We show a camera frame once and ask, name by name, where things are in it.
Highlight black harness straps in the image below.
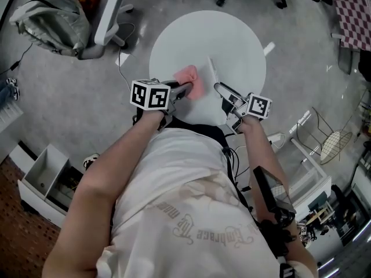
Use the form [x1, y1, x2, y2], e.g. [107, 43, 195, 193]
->
[220, 145, 261, 228]

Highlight black plastic buckle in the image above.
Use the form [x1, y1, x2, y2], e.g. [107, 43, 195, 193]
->
[278, 264, 294, 278]

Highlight white drawer cabinet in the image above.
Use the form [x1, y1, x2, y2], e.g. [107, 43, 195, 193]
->
[0, 101, 24, 131]

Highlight black cantilever chair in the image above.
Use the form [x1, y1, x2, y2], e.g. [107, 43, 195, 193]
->
[337, 46, 371, 83]

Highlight black power adapter cable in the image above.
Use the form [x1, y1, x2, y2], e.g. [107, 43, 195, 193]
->
[0, 42, 33, 75]

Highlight red white checked tablecloth table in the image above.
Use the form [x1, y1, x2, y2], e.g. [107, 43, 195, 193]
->
[324, 0, 371, 52]

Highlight person's left forearm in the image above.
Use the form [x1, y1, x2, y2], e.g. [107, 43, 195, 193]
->
[77, 111, 168, 202]

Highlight person's black trousers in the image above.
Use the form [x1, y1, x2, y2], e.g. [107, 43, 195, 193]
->
[165, 119, 230, 153]

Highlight black and white sneaker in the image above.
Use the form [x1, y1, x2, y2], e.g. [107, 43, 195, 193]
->
[83, 153, 101, 171]

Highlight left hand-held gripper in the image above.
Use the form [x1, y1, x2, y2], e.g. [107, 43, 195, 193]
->
[129, 79, 193, 115]

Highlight white remote control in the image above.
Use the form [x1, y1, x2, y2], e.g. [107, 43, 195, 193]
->
[206, 56, 221, 86]

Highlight person's white printed t-shirt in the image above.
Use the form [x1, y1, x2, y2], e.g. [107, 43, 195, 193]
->
[95, 126, 317, 278]

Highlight grey backpack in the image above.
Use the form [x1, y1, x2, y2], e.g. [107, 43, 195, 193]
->
[9, 0, 91, 60]

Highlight person's right forearm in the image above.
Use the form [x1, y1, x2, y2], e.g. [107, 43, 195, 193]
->
[240, 116, 293, 228]

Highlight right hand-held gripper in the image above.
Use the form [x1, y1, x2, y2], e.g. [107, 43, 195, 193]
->
[214, 82, 273, 135]

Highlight brown dotted mat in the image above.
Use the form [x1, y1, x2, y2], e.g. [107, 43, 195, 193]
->
[0, 155, 63, 278]

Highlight white office chair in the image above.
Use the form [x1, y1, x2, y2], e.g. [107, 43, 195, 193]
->
[43, 0, 136, 60]

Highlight white open box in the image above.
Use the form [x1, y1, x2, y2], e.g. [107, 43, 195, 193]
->
[17, 143, 85, 228]

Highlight pink cloth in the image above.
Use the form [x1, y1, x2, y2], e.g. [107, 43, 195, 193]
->
[173, 64, 205, 100]

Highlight white frame side table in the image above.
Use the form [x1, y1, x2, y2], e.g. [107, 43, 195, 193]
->
[289, 137, 333, 214]

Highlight gold wire chair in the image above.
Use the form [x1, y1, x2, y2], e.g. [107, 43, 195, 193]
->
[295, 105, 354, 166]

